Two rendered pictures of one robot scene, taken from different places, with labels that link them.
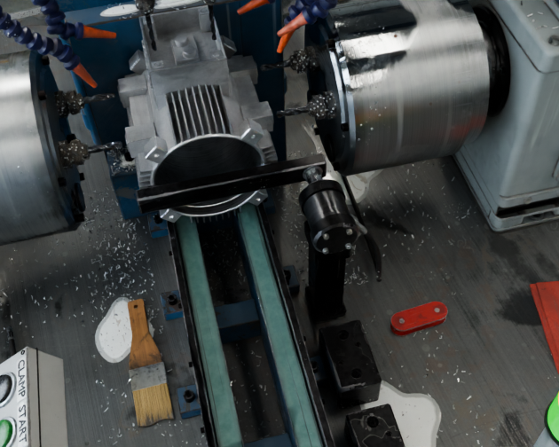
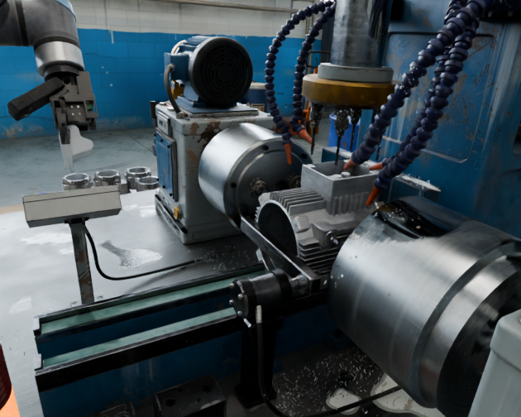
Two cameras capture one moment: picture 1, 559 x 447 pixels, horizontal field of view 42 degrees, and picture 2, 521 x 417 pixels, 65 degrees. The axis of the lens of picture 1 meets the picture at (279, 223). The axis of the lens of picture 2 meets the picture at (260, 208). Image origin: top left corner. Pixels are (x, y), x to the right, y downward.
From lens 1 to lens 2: 0.79 m
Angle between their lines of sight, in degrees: 61
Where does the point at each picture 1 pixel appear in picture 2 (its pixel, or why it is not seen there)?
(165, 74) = (307, 171)
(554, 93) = (507, 405)
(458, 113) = (406, 328)
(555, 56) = (505, 330)
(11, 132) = (237, 148)
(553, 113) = not seen: outside the picture
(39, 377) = (101, 194)
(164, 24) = (357, 171)
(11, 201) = (215, 177)
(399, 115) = (363, 282)
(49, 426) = (74, 202)
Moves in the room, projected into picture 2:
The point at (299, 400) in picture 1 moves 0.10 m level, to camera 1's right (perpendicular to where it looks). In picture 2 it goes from (124, 343) to (124, 393)
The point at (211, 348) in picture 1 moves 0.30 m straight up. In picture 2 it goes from (167, 297) to (159, 138)
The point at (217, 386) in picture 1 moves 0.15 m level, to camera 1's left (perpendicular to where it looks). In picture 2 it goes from (138, 304) to (136, 262)
